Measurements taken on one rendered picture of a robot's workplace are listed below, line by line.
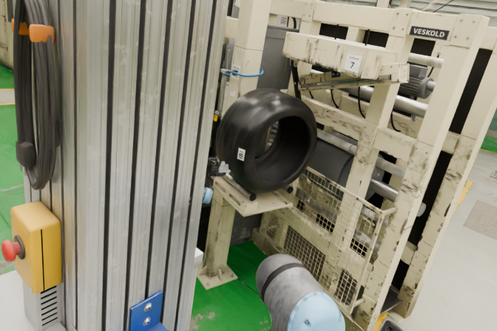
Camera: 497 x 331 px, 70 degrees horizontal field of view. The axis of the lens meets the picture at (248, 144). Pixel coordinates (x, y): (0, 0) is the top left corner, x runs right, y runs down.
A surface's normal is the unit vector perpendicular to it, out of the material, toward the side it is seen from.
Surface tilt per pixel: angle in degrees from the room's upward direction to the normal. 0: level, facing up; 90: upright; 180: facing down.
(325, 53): 90
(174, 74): 90
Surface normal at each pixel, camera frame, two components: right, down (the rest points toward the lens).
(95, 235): 0.75, 0.34
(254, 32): 0.56, 0.37
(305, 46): -0.81, 0.07
